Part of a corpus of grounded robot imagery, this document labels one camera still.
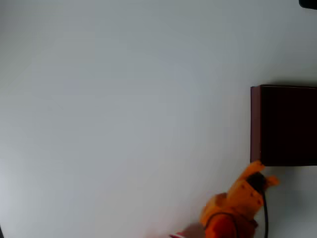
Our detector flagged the dark red box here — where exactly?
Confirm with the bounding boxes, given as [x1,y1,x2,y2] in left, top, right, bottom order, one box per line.
[250,84,317,167]

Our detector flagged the black corner object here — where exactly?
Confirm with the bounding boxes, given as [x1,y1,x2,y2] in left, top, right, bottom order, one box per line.
[298,0,317,10]

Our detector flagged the orange forked camera mount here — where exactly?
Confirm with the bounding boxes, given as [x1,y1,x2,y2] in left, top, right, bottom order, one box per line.
[226,160,281,216]

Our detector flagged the black camera module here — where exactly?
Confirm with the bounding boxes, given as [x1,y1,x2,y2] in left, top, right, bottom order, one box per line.
[246,173,269,191]

